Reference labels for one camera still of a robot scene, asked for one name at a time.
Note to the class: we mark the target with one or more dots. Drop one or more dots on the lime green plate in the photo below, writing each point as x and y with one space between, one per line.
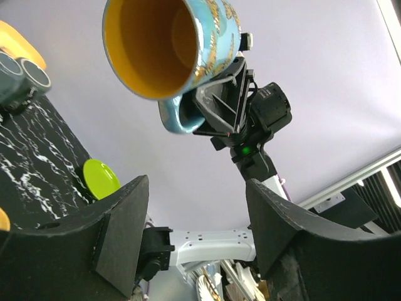
100 180

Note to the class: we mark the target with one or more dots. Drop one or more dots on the grey mug white inside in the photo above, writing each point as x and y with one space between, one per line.
35 78

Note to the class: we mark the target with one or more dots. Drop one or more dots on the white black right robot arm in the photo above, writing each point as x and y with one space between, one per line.
163 247

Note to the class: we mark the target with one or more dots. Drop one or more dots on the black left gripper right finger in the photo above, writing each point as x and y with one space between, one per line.
303 256

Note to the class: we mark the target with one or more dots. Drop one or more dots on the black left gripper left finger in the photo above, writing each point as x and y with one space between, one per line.
91 254

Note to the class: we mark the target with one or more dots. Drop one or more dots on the yellow square dish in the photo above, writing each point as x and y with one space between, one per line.
15 45

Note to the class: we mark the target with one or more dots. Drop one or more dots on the yellow serving tray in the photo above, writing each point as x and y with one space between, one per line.
5 224

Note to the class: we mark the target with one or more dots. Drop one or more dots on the orange and blue mug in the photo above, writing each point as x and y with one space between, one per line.
161 50

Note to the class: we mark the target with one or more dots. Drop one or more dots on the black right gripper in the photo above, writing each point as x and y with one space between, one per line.
238 113

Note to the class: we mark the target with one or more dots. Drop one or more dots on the dark teal mug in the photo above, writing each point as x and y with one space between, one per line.
12 78

